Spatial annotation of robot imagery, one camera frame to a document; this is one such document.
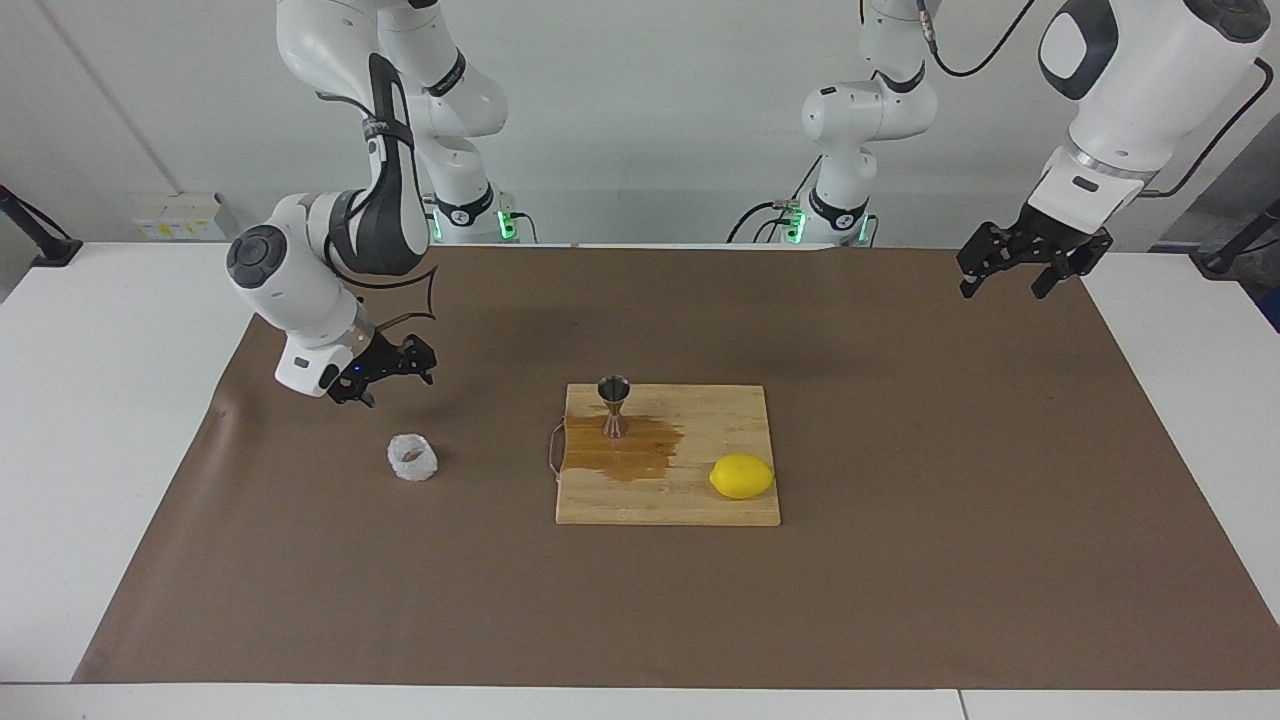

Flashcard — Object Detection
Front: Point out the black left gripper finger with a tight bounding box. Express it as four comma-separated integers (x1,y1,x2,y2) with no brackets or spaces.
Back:
1032,250,1106,299
956,224,1019,299

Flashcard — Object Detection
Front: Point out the steel double jigger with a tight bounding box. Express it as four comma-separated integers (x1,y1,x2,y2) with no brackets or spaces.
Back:
597,375,632,439

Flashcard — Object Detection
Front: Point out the black clamp stand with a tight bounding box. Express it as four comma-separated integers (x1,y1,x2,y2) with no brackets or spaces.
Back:
1190,198,1280,281
0,185,83,268

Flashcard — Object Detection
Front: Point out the wooden cutting board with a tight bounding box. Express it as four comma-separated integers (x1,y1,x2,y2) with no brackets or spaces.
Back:
548,384,782,527

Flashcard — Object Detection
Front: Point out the yellow lemon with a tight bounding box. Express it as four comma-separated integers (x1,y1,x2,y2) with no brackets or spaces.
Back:
709,453,776,501

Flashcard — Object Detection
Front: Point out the brown paper table mat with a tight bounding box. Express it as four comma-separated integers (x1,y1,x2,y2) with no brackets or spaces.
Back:
72,243,1280,691

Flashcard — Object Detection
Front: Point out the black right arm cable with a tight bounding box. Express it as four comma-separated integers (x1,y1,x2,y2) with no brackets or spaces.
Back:
318,90,441,333

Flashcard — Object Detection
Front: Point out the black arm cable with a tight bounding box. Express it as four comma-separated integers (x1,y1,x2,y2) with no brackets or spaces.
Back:
318,90,441,333
918,0,1280,199

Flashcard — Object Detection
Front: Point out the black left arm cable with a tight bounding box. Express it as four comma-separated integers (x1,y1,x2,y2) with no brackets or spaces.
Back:
918,0,1280,199

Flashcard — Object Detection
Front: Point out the white wall socket box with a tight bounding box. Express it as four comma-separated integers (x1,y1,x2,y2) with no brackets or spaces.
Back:
133,193,227,242

